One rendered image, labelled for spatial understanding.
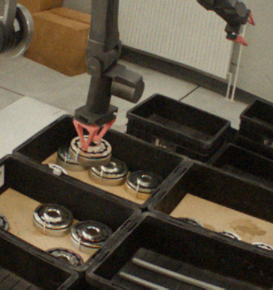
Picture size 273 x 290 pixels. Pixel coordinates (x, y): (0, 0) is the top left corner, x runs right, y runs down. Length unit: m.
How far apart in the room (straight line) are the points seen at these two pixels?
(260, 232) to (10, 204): 0.68
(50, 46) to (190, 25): 1.10
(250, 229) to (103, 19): 0.70
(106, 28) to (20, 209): 0.53
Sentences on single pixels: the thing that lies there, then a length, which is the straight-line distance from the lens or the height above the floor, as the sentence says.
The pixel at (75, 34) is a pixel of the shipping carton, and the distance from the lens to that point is 4.31.
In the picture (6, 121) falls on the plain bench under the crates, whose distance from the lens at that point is 2.21.
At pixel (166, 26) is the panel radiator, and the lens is 4.52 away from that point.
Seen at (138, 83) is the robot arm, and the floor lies 1.19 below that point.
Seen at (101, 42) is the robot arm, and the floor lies 1.29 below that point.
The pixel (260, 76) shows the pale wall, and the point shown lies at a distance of 4.46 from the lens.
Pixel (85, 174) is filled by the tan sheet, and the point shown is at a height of 0.83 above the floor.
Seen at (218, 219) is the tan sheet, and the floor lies 0.83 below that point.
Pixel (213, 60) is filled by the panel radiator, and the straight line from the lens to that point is 4.44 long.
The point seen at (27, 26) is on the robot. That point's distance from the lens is 1.82.
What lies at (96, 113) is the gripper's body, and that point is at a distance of 1.44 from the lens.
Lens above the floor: 1.72
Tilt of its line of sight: 29 degrees down
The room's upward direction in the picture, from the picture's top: 10 degrees clockwise
